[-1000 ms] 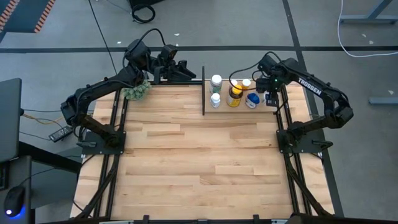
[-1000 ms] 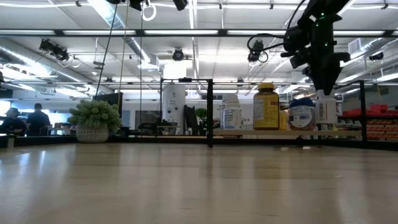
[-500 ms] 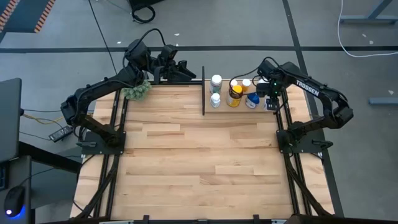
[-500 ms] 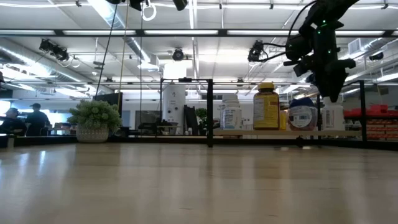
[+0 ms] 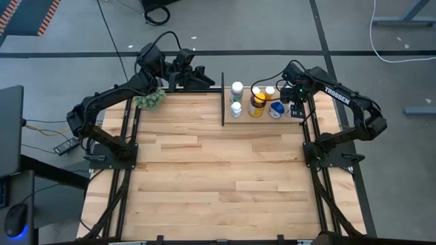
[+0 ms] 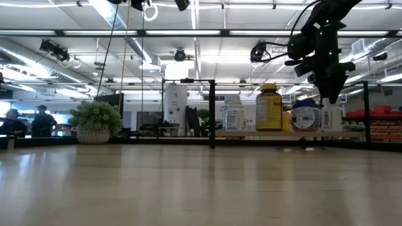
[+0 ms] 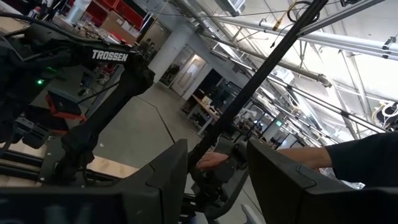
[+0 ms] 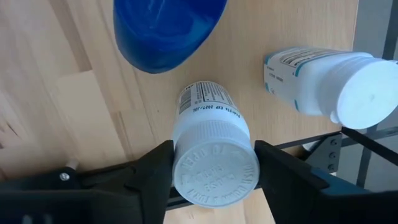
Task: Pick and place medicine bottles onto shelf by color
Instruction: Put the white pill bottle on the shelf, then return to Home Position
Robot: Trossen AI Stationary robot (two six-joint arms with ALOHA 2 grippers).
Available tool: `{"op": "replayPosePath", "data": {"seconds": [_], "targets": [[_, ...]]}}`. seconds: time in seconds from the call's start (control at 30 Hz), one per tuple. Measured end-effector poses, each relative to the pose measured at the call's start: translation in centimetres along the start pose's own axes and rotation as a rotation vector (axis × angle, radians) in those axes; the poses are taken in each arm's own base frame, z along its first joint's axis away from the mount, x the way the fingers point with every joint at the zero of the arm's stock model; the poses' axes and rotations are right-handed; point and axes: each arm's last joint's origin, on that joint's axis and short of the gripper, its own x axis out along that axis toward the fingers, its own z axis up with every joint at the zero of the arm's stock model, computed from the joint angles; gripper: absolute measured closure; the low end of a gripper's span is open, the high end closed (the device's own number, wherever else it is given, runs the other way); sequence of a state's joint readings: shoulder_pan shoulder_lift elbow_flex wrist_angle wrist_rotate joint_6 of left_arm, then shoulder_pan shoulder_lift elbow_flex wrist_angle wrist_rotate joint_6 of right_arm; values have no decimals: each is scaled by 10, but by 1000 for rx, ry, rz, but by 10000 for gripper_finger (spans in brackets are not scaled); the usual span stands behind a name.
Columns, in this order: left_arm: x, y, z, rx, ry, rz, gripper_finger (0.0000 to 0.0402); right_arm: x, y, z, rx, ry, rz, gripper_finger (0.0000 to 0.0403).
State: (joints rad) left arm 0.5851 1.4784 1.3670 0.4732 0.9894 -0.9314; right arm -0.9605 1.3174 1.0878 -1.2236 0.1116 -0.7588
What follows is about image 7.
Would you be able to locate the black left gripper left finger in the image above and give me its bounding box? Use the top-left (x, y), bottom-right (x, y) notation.
top-left (0, 138), bottom-right (189, 224)

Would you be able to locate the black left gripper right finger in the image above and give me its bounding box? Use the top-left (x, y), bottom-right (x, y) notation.
top-left (247, 138), bottom-right (398, 224)

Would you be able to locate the person's hand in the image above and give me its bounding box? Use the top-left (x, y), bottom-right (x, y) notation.
top-left (195, 151), bottom-right (230, 172)

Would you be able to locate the brown cardboard box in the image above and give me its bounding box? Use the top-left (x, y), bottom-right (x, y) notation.
top-left (99, 11), bottom-right (139, 45)

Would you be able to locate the red storage bins rack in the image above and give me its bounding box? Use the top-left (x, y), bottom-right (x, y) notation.
top-left (85, 0), bottom-right (146, 30)

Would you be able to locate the white building column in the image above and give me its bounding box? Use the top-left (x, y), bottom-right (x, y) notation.
top-left (148, 26), bottom-right (201, 84)

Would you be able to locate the black teleoperation handle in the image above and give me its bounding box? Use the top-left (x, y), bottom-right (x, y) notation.
top-left (189, 138), bottom-right (249, 220)

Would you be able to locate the silver ceiling duct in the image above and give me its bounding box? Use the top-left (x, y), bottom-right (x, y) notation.
top-left (214, 15), bottom-right (398, 62)

